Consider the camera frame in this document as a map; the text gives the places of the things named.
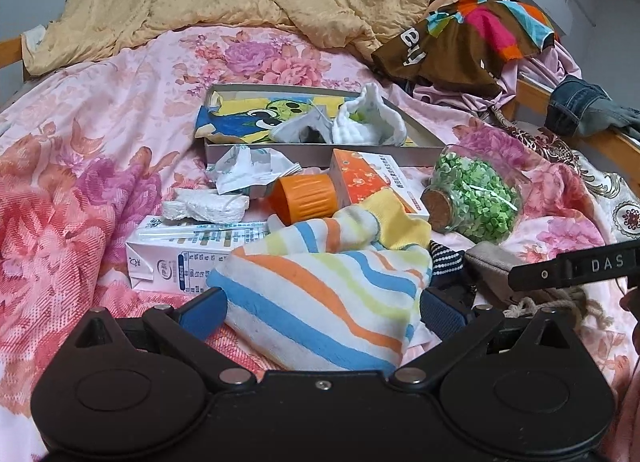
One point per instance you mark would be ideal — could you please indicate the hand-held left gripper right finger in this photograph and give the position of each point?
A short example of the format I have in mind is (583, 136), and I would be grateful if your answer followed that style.
(442, 314)

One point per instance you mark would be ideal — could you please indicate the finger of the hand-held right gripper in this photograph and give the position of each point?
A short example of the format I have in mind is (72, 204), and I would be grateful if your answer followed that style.
(575, 267)

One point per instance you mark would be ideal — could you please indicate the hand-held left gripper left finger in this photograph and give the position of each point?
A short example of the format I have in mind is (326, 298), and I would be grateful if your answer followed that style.
(202, 314)

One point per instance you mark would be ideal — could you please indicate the navy striped sock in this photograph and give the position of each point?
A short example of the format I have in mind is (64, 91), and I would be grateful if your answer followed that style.
(445, 262)

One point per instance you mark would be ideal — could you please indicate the striped pastel sock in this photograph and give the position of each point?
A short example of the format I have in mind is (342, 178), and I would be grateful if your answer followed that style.
(320, 302)

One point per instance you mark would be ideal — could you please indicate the shallow grey box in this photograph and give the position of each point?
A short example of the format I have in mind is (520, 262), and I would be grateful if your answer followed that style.
(350, 151)

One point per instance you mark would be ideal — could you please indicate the white milk carton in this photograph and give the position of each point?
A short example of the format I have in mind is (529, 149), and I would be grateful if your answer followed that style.
(175, 257)

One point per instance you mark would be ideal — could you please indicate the brown gold patterned cloth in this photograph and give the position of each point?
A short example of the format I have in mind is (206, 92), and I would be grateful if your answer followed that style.
(560, 152)

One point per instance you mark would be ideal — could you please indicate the glass jar of green beads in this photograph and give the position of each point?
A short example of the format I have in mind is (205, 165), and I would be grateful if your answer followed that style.
(475, 197)

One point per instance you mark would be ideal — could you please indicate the crumpled plastic wrapper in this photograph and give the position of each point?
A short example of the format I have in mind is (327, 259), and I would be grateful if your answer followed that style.
(240, 167)

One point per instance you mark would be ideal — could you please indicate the orange and white box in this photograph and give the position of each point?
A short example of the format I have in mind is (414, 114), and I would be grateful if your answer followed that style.
(365, 177)

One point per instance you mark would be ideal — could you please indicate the blue jeans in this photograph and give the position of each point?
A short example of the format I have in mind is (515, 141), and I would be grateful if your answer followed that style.
(575, 107)

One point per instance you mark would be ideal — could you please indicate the pink floral bedsheet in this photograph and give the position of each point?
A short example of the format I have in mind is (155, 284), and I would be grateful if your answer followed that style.
(100, 167)

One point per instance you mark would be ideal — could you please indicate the cartoon print cloth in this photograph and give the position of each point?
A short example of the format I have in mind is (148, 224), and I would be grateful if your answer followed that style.
(240, 122)

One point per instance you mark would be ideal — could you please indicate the pink satin cloth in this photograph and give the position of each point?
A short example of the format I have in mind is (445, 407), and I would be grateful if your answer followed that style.
(550, 67)

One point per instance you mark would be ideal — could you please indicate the grey sock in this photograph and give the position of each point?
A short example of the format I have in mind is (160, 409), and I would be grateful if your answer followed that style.
(300, 130)

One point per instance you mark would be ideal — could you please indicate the brown multicolour printed cloth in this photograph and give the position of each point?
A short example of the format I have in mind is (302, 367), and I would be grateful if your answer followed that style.
(450, 52)

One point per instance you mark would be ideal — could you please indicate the small white crumpled cloth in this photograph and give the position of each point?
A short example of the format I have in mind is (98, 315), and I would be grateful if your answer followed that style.
(34, 38)

